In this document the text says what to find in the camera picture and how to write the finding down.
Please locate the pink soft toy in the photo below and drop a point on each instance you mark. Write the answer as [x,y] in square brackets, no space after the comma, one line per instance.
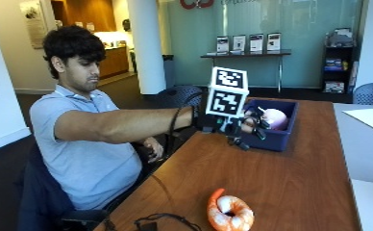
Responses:
[277,118]

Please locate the blue plastic bin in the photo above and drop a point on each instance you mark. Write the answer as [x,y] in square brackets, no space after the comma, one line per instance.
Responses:
[277,138]

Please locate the white marker cube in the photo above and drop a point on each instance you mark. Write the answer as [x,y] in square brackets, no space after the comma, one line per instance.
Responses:
[228,96]

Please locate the the person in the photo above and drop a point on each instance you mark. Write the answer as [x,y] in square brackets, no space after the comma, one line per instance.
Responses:
[88,160]

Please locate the dark perforated chair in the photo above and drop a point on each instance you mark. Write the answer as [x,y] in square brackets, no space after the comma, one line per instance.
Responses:
[176,96]
[372,93]

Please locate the white stack of books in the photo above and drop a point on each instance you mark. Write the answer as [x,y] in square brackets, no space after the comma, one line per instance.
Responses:
[334,87]

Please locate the dark console table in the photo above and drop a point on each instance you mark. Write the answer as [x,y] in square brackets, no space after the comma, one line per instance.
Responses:
[246,54]

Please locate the framed display card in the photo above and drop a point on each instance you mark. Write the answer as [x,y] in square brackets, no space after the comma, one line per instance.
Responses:
[257,42]
[240,43]
[222,44]
[274,41]

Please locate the orange shrimp soft toy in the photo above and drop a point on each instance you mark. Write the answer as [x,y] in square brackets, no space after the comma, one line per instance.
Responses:
[233,213]

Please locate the blue stack of books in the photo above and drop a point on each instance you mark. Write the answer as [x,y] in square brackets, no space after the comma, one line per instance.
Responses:
[334,64]

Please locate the black bookshelf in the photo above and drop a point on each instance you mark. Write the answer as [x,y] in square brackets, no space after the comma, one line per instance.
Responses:
[349,75]

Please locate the white paper sheet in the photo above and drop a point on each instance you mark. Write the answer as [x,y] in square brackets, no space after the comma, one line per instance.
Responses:
[372,119]

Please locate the dark blue office chair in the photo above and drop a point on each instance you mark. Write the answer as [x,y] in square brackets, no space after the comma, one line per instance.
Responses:
[45,199]

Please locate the wooden counter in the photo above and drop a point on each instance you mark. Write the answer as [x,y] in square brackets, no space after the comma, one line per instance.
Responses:
[115,62]

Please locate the pile of items on shelf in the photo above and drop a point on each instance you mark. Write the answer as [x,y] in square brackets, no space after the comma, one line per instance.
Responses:
[339,38]

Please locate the white wall poster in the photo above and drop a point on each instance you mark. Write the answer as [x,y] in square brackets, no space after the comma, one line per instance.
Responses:
[33,24]

